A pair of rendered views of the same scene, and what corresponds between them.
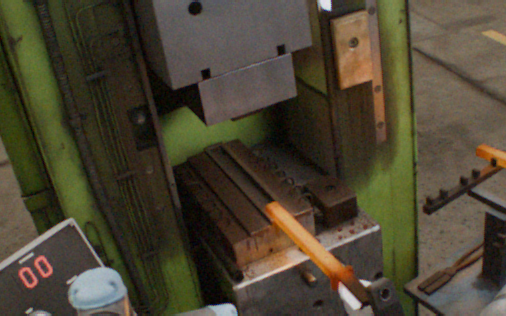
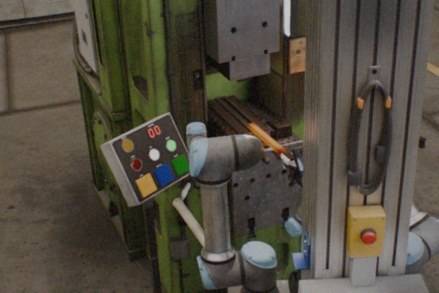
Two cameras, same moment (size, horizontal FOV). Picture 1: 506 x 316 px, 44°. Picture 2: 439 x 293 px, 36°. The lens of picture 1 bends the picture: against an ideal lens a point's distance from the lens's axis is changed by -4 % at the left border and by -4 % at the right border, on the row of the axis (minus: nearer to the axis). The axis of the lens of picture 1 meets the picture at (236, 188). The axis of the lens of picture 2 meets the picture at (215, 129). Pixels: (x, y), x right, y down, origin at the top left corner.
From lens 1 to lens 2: 1.73 m
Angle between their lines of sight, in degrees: 6
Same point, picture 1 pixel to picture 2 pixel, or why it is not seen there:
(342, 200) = (285, 126)
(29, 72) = (156, 47)
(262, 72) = (256, 60)
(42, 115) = (157, 66)
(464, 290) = not seen: hidden behind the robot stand
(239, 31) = (250, 42)
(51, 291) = (159, 141)
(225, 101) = (239, 71)
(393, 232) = not seen: hidden behind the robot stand
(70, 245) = (167, 123)
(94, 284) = (196, 125)
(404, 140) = not seen: hidden behind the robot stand
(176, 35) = (224, 40)
